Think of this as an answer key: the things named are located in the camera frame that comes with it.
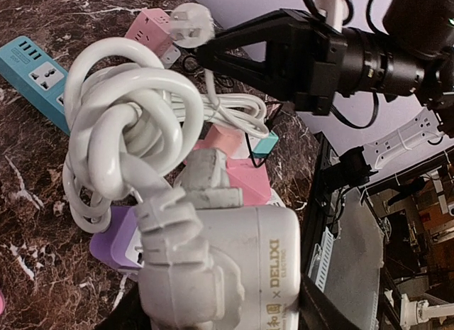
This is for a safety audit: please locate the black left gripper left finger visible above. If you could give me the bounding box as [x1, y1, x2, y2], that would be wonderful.
[95, 284, 149, 330]

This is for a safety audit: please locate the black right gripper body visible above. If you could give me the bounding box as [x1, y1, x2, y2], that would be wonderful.
[294, 24, 348, 116]

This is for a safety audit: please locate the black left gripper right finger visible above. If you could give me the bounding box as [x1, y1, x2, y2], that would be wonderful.
[299, 274, 358, 330]

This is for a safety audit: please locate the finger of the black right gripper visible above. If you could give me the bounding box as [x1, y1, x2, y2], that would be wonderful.
[196, 9, 319, 71]
[212, 62, 316, 103]

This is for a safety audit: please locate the teal charger cube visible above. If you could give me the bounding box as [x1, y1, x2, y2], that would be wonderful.
[249, 131, 279, 158]

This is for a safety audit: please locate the white round power plug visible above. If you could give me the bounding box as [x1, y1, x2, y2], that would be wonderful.
[136, 205, 301, 329]

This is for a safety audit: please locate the white power cord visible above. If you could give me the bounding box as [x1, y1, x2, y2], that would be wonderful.
[168, 3, 270, 139]

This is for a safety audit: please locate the white square adapter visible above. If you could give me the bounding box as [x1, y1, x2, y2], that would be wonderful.
[160, 45, 181, 69]

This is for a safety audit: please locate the pink cube socket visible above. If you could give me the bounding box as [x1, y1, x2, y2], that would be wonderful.
[125, 8, 174, 58]

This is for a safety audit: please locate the purple strip white cord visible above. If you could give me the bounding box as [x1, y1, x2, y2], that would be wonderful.
[62, 38, 245, 285]

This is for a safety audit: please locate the pink adapter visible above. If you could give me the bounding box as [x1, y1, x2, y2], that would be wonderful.
[0, 291, 6, 315]

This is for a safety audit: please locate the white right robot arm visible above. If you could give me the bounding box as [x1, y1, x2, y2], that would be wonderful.
[196, 0, 453, 136]

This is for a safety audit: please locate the purple power strip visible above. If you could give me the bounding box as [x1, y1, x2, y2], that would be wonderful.
[89, 206, 143, 275]

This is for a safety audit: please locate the peach charger cube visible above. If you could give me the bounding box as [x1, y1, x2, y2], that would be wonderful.
[194, 124, 243, 157]

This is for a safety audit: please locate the pink triangular power strip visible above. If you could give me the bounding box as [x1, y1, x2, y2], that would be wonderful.
[174, 148, 271, 209]

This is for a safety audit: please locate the teal power strip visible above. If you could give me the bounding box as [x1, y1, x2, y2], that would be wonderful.
[1, 35, 70, 135]

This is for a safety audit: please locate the white cable duct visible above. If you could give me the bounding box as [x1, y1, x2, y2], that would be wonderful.
[308, 227, 335, 292]

